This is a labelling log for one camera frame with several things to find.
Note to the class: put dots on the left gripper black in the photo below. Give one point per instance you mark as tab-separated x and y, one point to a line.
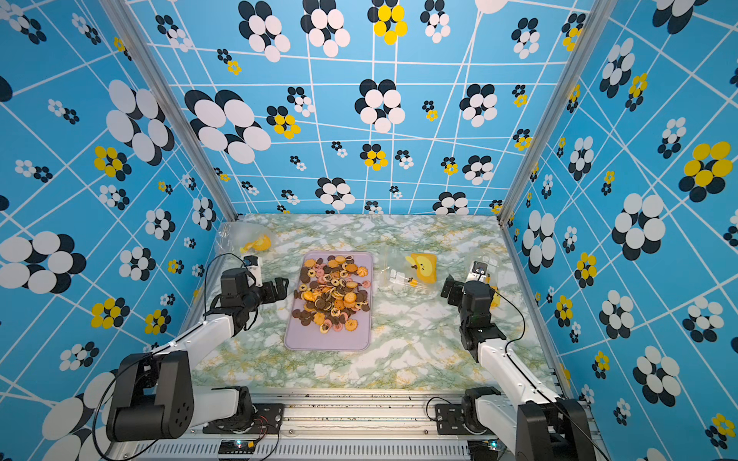
280	288

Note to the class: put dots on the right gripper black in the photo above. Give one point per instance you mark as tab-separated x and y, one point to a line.
457	289

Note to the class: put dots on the ziploc bag of cookies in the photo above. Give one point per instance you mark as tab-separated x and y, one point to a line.
412	271
243	238
492	279

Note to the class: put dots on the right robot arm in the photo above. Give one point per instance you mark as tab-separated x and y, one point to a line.
528	417

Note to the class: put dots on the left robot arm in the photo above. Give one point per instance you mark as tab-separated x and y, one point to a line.
154	397

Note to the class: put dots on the pile of poured cookies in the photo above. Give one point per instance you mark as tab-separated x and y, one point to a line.
333	291

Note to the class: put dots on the right controller board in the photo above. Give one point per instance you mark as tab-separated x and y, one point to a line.
486	450

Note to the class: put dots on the controller board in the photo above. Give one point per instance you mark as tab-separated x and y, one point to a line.
237	447
486	450

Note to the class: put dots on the left controller board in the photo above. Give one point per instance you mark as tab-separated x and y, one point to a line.
237	447

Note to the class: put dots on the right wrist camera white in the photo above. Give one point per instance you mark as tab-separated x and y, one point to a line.
477	268

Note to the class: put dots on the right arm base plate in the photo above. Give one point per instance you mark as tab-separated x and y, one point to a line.
455	419

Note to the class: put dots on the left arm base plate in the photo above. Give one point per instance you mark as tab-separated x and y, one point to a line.
266	418

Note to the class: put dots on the aluminium front rail frame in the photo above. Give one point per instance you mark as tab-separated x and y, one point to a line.
328	425

